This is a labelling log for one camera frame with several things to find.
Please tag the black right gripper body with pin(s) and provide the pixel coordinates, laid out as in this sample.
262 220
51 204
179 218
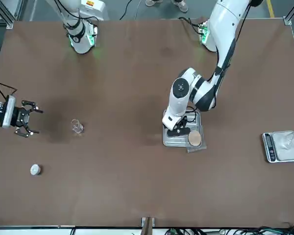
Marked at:
20 117

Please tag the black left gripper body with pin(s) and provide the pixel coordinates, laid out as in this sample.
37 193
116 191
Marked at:
183 122

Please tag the small glass beaker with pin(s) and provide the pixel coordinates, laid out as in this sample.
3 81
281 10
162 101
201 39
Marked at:
77 128

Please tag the white lamp cap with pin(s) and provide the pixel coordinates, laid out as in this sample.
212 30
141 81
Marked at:
35 169

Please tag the ribbed metal tray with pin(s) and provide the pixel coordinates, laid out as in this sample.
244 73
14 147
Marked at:
169 142

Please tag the silver digital scale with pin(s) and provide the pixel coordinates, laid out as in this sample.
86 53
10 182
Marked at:
270 149

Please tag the person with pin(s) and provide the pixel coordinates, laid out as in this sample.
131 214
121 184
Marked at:
182 7

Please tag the aluminium frame post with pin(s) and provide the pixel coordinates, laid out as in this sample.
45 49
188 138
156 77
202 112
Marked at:
13 14
290 14
148 225

